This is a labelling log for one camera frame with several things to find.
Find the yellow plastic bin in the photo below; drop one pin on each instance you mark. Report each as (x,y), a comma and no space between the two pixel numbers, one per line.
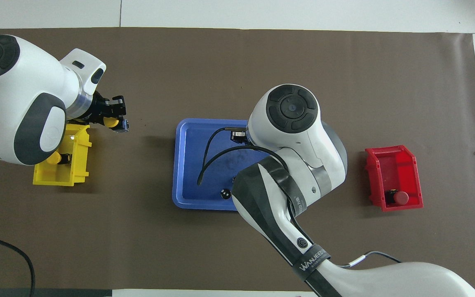
(78,156)

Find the brown paper mat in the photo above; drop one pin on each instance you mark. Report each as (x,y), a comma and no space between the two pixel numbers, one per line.
(344,62)

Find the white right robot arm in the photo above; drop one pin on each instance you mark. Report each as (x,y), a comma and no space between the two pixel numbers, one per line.
(303,165)

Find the red push button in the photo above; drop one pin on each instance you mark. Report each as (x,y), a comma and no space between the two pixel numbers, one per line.
(402,198)

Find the yellow push button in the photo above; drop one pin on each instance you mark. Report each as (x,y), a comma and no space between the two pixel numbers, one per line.
(111,121)
(56,158)

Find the blue plastic tray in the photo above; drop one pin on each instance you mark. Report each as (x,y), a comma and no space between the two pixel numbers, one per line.
(190,165)

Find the red plastic bin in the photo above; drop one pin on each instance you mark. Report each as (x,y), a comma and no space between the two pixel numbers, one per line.
(394,169)

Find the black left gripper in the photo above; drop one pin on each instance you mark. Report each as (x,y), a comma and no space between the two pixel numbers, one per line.
(97,108)

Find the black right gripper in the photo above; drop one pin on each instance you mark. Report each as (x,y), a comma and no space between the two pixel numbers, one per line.
(237,136)

